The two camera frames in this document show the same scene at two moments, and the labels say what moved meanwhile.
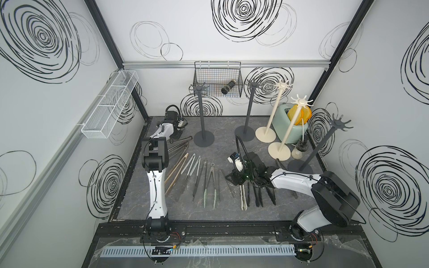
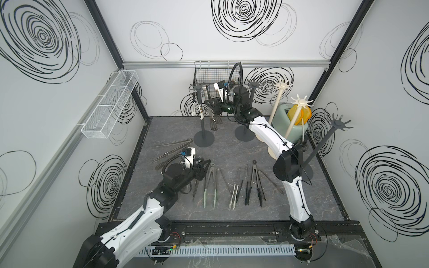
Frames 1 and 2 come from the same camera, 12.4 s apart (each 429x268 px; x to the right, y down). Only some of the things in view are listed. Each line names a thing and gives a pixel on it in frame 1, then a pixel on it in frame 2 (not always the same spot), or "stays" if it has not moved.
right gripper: [234, 176] to [218, 101]
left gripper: [176, 137] to [199, 173]
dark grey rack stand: [305, 166] stays
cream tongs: [243, 204] to [233, 201]
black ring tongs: [272, 198] to [260, 197]
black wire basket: [218, 79] stays
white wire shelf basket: [109, 105] stays
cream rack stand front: [280, 151] stays
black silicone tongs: [255, 188] to [215, 119]
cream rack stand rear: [266, 134] stays
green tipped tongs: [212, 170] stays
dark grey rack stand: [246, 133] stays
